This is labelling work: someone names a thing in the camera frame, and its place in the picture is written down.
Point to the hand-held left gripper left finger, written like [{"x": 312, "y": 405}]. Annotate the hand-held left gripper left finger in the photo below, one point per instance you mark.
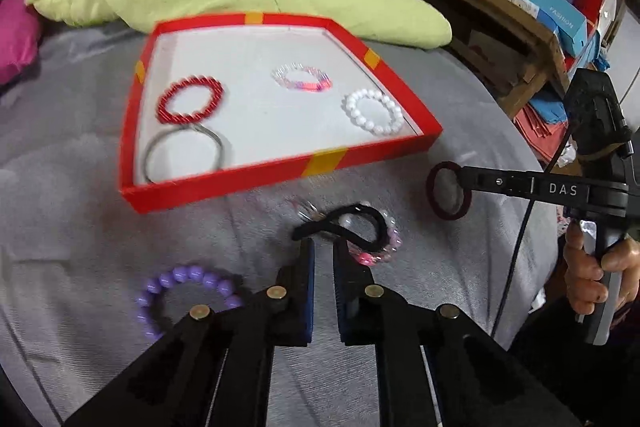
[{"x": 307, "y": 292}]

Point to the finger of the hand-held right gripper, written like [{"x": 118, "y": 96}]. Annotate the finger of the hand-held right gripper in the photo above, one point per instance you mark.
[{"x": 495, "y": 182}]

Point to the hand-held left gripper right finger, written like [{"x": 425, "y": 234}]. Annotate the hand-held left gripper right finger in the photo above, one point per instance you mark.
[{"x": 342, "y": 294}]

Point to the dark red bangle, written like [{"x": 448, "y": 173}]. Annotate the dark red bangle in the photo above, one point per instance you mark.
[{"x": 435, "y": 202}]

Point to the red cardboard box tray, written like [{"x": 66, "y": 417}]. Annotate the red cardboard box tray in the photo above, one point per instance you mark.
[{"x": 280, "y": 167}]

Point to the person's right hand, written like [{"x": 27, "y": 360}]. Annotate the person's right hand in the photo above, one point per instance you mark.
[{"x": 582, "y": 277}]

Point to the red cloth pile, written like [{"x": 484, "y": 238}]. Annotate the red cloth pile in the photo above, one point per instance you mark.
[{"x": 540, "y": 132}]

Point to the light blue cardboard box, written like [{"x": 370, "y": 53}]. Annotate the light blue cardboard box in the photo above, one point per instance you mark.
[{"x": 565, "y": 27}]

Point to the silver metal bangle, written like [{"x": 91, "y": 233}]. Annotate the silver metal bangle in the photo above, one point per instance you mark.
[{"x": 150, "y": 152}]

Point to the magenta pillow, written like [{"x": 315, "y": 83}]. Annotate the magenta pillow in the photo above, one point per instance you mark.
[{"x": 17, "y": 32}]

